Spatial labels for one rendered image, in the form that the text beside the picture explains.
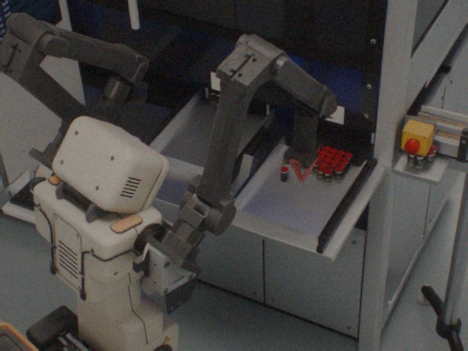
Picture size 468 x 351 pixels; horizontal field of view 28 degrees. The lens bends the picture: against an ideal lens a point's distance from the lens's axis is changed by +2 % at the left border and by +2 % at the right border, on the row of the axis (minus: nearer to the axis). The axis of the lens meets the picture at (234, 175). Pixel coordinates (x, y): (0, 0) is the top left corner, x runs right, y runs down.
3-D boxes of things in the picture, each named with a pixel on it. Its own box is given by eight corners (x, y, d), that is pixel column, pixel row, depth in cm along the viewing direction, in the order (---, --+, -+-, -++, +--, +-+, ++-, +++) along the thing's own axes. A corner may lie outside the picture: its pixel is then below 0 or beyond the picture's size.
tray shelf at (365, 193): (188, 97, 297) (187, 93, 296) (395, 156, 272) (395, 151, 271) (106, 187, 266) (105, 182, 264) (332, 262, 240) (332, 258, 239)
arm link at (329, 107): (295, 82, 218) (325, 99, 215) (321, 64, 225) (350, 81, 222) (284, 121, 225) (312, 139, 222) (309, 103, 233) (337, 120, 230)
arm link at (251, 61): (211, 50, 175) (253, 75, 172) (253, 26, 185) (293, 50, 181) (176, 218, 204) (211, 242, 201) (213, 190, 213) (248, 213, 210)
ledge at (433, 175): (409, 145, 275) (409, 140, 274) (453, 157, 270) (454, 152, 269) (393, 173, 266) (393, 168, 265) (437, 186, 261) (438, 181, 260)
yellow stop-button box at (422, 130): (408, 135, 263) (411, 115, 259) (433, 142, 261) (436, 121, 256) (399, 151, 258) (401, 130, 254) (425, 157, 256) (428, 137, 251)
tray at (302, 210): (284, 145, 275) (284, 135, 272) (365, 169, 265) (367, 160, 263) (230, 216, 252) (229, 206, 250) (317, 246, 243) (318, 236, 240)
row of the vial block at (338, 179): (286, 161, 268) (286, 150, 265) (343, 180, 262) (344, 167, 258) (282, 166, 267) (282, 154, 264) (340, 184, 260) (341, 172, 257)
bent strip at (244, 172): (244, 169, 267) (244, 153, 263) (254, 172, 266) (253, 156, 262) (221, 198, 258) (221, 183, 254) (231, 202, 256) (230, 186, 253)
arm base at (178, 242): (142, 238, 200) (179, 266, 193) (163, 207, 200) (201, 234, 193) (163, 248, 207) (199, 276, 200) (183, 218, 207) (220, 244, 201)
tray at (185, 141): (201, 96, 294) (200, 87, 292) (275, 117, 285) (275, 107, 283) (145, 159, 272) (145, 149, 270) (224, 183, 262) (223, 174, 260)
